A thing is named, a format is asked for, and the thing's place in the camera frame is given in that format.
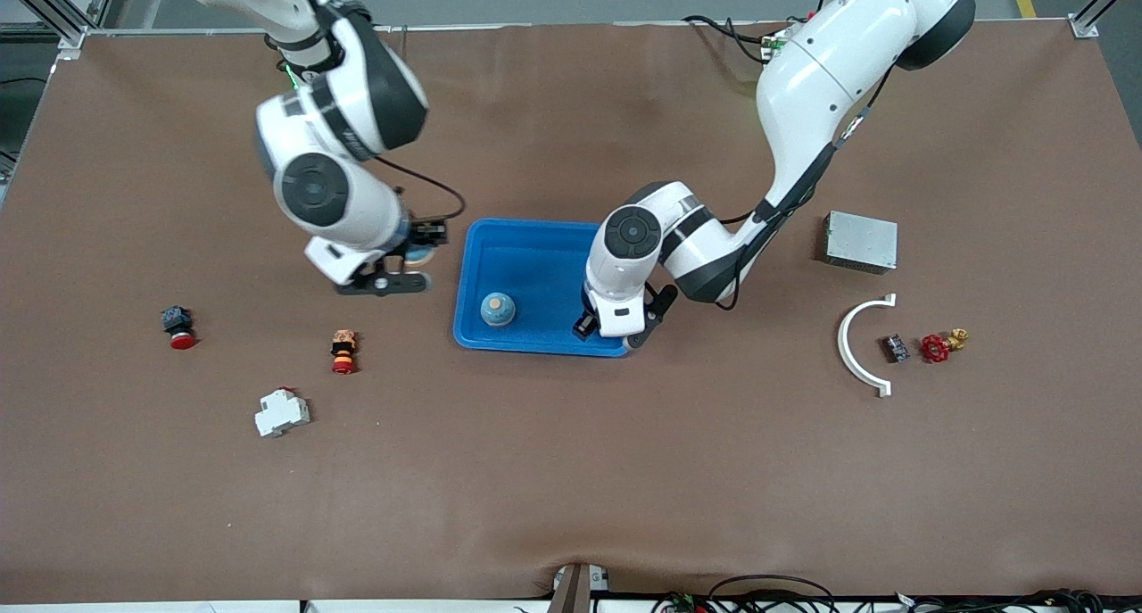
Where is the blue plastic tray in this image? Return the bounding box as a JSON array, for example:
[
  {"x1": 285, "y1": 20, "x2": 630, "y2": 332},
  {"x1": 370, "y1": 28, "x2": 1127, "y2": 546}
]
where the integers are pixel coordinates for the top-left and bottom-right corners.
[{"x1": 452, "y1": 218, "x2": 640, "y2": 358}]

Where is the brown table mat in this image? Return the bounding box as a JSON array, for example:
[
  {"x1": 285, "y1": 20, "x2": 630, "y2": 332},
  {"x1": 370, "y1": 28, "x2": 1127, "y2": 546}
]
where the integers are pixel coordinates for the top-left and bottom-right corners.
[{"x1": 0, "y1": 21, "x2": 1142, "y2": 605}]

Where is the white circuit breaker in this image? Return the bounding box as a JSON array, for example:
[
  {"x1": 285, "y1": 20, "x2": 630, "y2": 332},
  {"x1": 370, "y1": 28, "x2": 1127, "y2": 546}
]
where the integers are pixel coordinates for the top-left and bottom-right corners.
[{"x1": 254, "y1": 386, "x2": 311, "y2": 438}]

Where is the red mushroom emergency stop button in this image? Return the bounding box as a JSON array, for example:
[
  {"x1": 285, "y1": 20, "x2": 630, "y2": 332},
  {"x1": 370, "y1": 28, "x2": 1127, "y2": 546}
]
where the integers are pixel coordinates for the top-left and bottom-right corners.
[{"x1": 161, "y1": 305, "x2": 198, "y2": 351}]

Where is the grey metal box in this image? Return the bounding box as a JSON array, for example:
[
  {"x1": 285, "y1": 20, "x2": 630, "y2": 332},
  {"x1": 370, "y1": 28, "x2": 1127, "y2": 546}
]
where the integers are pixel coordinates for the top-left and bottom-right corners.
[{"x1": 822, "y1": 211, "x2": 898, "y2": 275}]

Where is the metal table clamp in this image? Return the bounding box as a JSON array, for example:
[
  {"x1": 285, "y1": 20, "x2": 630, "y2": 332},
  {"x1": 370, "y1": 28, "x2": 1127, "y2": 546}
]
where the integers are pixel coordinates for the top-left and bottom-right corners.
[{"x1": 549, "y1": 562, "x2": 612, "y2": 613}]

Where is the red handwheel brass valve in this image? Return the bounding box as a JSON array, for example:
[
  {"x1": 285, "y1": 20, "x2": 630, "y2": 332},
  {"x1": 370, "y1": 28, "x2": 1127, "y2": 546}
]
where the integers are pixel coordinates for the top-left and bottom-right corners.
[{"x1": 921, "y1": 328, "x2": 970, "y2": 364}]

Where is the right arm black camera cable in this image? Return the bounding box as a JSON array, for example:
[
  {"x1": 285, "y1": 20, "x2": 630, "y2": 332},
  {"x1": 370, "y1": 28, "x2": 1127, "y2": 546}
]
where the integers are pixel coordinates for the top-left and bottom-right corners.
[{"x1": 294, "y1": 0, "x2": 468, "y2": 223}]

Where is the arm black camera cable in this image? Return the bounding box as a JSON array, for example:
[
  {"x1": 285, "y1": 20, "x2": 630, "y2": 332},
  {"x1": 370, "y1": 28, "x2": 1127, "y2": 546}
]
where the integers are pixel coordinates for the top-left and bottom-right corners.
[
  {"x1": 294, "y1": 0, "x2": 468, "y2": 223},
  {"x1": 714, "y1": 60, "x2": 898, "y2": 312}
]

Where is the white curved plastic bracket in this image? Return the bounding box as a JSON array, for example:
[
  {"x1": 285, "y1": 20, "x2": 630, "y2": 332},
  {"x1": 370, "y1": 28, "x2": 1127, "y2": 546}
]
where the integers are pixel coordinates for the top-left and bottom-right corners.
[{"x1": 837, "y1": 294, "x2": 897, "y2": 398}]

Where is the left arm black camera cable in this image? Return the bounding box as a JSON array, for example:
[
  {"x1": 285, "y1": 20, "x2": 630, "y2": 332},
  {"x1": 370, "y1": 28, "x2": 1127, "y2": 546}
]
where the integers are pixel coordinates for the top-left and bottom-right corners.
[{"x1": 714, "y1": 60, "x2": 898, "y2": 312}]

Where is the black looped cable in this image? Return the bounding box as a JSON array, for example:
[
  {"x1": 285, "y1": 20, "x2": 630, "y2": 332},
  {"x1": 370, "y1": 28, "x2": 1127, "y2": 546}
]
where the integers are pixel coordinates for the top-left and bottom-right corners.
[{"x1": 709, "y1": 575, "x2": 837, "y2": 613}]

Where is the left arm base black cable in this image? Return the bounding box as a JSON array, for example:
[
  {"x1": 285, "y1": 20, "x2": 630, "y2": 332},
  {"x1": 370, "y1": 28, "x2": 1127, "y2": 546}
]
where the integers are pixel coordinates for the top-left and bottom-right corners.
[{"x1": 683, "y1": 13, "x2": 777, "y2": 65}]

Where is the black cable bundle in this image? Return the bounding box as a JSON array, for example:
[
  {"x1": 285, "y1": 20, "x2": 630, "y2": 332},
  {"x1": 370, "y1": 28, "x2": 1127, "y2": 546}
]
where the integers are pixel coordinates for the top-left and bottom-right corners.
[{"x1": 901, "y1": 588, "x2": 1107, "y2": 613}]

